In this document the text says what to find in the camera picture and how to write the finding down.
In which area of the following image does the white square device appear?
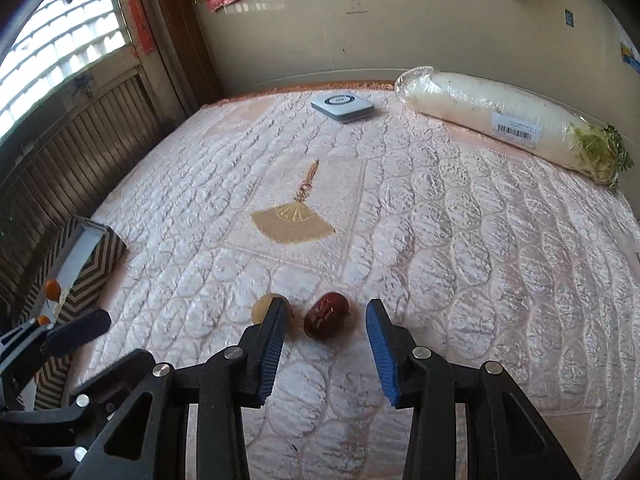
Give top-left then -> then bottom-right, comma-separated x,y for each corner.
310,91 -> 376,123

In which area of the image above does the pink quilted bedspread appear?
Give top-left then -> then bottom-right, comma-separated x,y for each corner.
65,81 -> 640,480

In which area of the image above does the dark red date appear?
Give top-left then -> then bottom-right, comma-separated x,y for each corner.
304,291 -> 351,341

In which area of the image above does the white daikon in plastic wrap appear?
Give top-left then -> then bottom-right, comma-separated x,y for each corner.
394,66 -> 635,192

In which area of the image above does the brown slatted wooden panel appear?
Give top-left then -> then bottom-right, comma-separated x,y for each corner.
0,67 -> 186,311

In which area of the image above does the window with grille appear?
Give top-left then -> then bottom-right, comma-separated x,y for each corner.
0,0 -> 128,133

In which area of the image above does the wall poster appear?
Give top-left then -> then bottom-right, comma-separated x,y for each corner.
620,40 -> 640,74

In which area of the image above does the brown longan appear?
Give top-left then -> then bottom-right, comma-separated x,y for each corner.
251,294 -> 290,328

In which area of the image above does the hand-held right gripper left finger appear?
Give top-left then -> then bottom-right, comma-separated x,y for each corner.
70,299 -> 290,480

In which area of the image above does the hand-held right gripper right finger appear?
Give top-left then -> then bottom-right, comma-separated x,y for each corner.
365,299 -> 583,480

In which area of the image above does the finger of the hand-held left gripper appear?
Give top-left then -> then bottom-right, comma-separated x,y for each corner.
30,350 -> 155,423
0,308 -> 112,396

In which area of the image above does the striped box with white inside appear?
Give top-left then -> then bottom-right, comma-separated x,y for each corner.
32,215 -> 129,411

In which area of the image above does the red paper strip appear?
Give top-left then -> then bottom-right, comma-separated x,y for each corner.
128,0 -> 156,56

